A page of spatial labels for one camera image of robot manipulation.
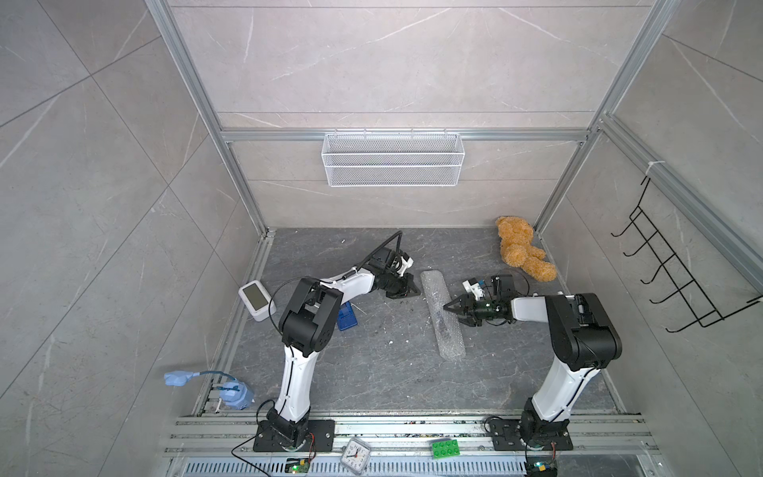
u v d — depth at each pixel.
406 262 0.92
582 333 0.50
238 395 0.73
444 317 0.88
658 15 0.69
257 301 0.96
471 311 0.84
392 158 1.01
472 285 0.93
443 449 0.69
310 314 0.56
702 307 0.59
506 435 0.73
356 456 0.69
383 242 0.79
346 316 0.89
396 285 0.86
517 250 0.94
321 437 0.73
